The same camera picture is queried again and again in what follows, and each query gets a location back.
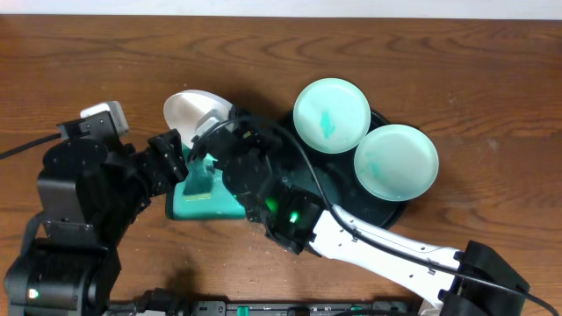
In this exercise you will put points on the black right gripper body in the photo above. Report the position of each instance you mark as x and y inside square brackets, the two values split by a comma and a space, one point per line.
[265, 144]

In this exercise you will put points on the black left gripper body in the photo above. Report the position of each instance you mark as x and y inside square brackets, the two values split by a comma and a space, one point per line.
[169, 154]

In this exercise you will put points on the pink plate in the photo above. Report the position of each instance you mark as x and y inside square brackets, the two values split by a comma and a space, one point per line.
[183, 110]

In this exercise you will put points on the dark green sponge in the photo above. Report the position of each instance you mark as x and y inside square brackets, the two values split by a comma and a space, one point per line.
[198, 185]

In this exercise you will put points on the green plate with stain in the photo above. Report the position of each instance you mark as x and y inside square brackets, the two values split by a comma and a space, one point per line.
[331, 115]

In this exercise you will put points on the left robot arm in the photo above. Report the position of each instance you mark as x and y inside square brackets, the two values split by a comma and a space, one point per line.
[92, 187]

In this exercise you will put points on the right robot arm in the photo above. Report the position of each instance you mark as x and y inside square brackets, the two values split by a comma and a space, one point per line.
[472, 281]

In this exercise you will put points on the green rectangular soap tray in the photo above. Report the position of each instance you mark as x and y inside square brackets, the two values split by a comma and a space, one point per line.
[220, 205]

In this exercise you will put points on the round black tray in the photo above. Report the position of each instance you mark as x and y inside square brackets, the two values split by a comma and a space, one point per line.
[336, 175]

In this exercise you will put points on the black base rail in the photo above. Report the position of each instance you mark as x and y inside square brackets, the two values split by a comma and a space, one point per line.
[166, 303]

